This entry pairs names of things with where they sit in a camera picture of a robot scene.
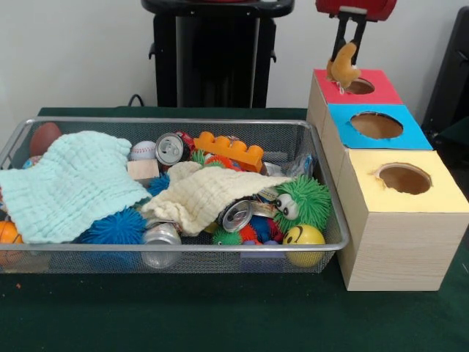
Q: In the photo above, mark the wooden box with three holes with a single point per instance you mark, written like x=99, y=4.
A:
x=396, y=227

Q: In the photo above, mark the small orange basketball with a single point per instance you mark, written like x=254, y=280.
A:
x=7, y=235

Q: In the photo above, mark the green fuzzy toy with eyes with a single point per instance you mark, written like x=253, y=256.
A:
x=308, y=202

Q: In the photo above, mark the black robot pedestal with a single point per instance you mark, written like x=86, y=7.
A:
x=220, y=59

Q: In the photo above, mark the clear shallow mesh bin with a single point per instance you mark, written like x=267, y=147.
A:
x=322, y=249

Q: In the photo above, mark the small brown football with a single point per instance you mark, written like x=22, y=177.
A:
x=45, y=138

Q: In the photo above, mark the orange toy building block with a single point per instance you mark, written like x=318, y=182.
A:
x=231, y=150

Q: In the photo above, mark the dark green table cloth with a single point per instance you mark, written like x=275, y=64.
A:
x=220, y=315

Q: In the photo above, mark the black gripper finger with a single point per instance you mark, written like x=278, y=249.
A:
x=340, y=33
x=359, y=31

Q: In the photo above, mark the black stand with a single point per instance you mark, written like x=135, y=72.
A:
x=451, y=81

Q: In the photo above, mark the tan plush animal toy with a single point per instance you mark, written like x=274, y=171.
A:
x=343, y=72

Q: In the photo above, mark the blue spiky ball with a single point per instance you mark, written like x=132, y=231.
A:
x=113, y=227

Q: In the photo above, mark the mint green waffle cloth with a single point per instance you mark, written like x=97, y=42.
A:
x=73, y=183

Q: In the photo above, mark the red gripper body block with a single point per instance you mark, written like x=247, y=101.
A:
x=374, y=9

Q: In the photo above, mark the cream waffle cloth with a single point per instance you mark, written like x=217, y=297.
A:
x=205, y=194

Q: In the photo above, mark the yellow smiley ball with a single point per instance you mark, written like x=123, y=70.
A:
x=304, y=238

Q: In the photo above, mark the crushed black silver can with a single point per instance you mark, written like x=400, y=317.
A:
x=170, y=149

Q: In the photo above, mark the small white baseball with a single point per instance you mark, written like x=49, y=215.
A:
x=143, y=150

